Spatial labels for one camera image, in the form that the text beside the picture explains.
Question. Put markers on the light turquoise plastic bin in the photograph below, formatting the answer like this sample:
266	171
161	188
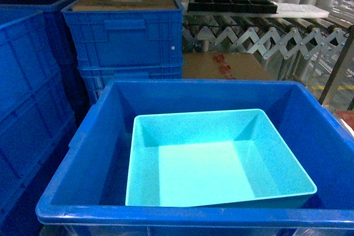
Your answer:
233	158

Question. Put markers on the brown cardboard box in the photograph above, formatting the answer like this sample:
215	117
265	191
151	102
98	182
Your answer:
226	66

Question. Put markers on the blue crate with cardboard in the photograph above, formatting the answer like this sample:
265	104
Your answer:
126	38

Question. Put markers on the black compartment tray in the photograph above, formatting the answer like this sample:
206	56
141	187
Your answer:
233	6

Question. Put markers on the expandable roller conveyor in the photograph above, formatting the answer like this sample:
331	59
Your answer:
266	37

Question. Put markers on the large blue plastic crate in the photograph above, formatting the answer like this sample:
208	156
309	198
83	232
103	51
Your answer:
87	192

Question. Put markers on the stacked blue ribbed crate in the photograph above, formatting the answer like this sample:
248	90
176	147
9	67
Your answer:
36	118

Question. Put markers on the white foam sheet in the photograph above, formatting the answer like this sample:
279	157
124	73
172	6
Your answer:
290	10

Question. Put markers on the dark blue rear crate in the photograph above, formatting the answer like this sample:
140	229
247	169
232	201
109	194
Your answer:
61	43

